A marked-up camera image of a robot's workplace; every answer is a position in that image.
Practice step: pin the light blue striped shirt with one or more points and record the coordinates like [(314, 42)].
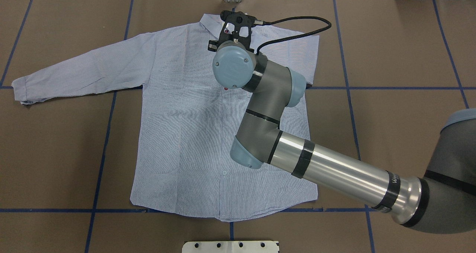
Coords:
[(188, 123)]

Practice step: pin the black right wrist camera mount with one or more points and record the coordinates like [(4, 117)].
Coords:
[(237, 28)]

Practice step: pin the white camera pillar with base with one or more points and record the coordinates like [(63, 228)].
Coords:
[(244, 246)]

